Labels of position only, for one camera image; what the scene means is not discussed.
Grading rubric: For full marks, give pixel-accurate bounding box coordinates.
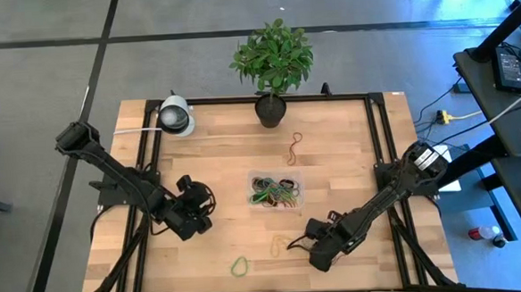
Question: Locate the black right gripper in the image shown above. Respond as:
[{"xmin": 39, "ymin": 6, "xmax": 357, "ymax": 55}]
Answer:
[{"xmin": 285, "ymin": 209, "xmax": 346, "ymax": 274}]

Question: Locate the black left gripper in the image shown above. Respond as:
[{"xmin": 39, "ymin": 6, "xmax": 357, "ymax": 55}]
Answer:
[{"xmin": 161, "ymin": 172, "xmax": 219, "ymax": 242}]

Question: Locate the black rubber band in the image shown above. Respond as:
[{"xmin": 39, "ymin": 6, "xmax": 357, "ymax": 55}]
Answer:
[
  {"xmin": 251, "ymin": 176, "xmax": 269, "ymax": 193},
  {"xmin": 278, "ymin": 177, "xmax": 301, "ymax": 191}
]

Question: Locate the green rubber band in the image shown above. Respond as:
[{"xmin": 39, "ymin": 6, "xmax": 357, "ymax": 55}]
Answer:
[
  {"xmin": 228, "ymin": 254, "xmax": 251, "ymax": 278},
  {"xmin": 249, "ymin": 187, "xmax": 291, "ymax": 206},
  {"xmin": 261, "ymin": 178, "xmax": 291, "ymax": 198}
]

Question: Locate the thin red rubber band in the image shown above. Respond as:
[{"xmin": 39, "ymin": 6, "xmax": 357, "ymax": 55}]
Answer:
[{"xmin": 285, "ymin": 131, "xmax": 305, "ymax": 167}]

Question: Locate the clear plastic bin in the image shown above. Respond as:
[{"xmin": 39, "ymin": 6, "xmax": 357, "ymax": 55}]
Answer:
[{"xmin": 244, "ymin": 165, "xmax": 306, "ymax": 213}]

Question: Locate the white cylindrical spot lamp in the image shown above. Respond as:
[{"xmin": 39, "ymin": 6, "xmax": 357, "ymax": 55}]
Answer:
[{"xmin": 156, "ymin": 93, "xmax": 197, "ymax": 139}]

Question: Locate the white box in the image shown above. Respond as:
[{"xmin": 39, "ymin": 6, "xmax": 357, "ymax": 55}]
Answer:
[{"xmin": 434, "ymin": 144, "xmax": 464, "ymax": 194}]

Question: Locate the green potted plant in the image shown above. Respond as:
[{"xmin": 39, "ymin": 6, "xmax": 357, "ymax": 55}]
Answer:
[{"xmin": 226, "ymin": 16, "xmax": 318, "ymax": 131}]

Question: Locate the red and white bottle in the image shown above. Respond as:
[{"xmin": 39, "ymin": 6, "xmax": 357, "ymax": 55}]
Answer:
[{"xmin": 467, "ymin": 224, "xmax": 508, "ymax": 250}]

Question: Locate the yellow power strip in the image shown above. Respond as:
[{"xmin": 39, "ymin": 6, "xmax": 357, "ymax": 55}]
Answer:
[{"xmin": 434, "ymin": 106, "xmax": 484, "ymax": 126}]

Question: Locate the black power adapter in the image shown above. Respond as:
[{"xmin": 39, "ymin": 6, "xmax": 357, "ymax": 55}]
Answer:
[{"xmin": 492, "ymin": 45, "xmax": 521, "ymax": 96}]

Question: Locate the black diagonal pole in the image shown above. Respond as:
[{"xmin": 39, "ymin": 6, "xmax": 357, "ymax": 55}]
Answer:
[{"xmin": 466, "ymin": 0, "xmax": 521, "ymax": 63}]

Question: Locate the white cable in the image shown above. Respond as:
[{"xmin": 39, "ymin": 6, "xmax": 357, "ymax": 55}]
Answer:
[{"xmin": 484, "ymin": 82, "xmax": 521, "ymax": 126}]

